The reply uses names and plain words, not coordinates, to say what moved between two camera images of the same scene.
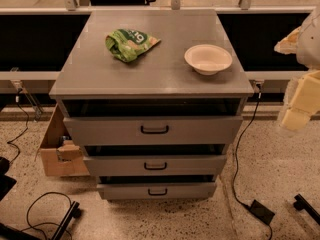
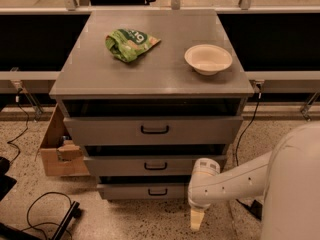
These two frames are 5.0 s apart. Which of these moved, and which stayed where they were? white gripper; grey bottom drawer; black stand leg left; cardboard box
Moved: white gripper
Stayed: grey bottom drawer; black stand leg left; cardboard box
